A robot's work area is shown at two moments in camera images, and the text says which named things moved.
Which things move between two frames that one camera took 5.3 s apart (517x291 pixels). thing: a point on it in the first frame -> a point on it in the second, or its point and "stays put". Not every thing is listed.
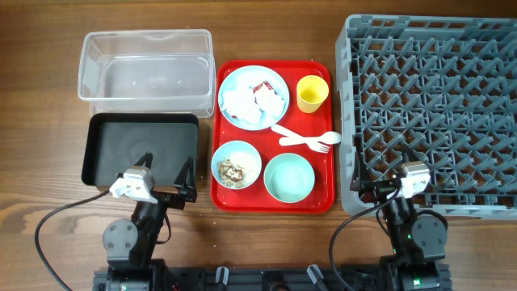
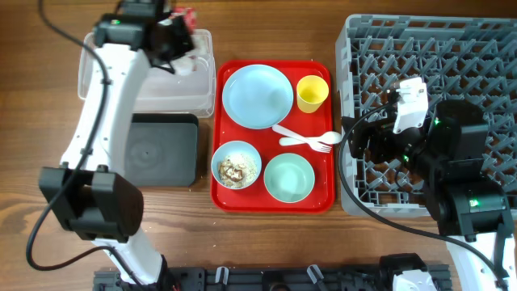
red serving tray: [271, 125] stays put
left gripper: [185, 190] -> [187, 40]
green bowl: [289, 178] stays put
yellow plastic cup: [312, 92] stays put
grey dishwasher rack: [443, 88] stays put
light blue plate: [250, 77] stays put
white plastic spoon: [332, 137] stays put
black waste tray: [111, 143] stays put
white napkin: [245, 104] -> [191, 61]
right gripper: [362, 181] -> [381, 133]
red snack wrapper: [267, 84] -> [189, 14]
